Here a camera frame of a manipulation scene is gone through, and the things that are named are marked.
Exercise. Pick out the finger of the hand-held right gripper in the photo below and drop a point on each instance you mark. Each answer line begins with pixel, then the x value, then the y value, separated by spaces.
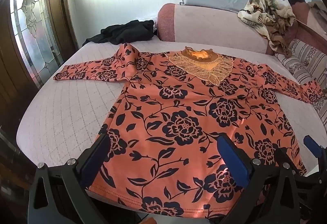
pixel 311 142
pixel 287 160

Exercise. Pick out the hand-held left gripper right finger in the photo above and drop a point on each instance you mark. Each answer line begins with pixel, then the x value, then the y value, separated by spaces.
pixel 233 161

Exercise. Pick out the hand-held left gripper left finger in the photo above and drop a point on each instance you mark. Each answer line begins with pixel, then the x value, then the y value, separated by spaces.
pixel 94 161

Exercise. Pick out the orange floral long-sleeve shirt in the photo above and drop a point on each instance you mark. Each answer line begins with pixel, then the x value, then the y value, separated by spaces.
pixel 184 111

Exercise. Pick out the pink quilted bed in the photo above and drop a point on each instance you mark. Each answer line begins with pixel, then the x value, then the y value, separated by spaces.
pixel 71 111

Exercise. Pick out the striped floral blanket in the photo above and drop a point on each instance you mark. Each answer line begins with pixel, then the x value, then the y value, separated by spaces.
pixel 304 60

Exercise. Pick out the maroon blanket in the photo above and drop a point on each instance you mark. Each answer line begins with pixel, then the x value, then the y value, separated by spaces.
pixel 309 22

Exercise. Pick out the black crumpled cloth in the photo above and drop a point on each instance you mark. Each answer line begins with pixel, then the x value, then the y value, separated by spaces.
pixel 127 32

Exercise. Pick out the beige floral crumpled cloth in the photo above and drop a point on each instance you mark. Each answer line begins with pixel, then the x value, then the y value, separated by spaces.
pixel 270 14

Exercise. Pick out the tan cloth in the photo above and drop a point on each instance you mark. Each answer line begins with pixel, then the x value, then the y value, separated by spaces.
pixel 318 8

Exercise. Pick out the pink bolster cushion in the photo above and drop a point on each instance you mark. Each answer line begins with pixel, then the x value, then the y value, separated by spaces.
pixel 204 27

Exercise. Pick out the wooden door with stained glass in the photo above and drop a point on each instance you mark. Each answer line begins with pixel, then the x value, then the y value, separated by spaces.
pixel 30 35

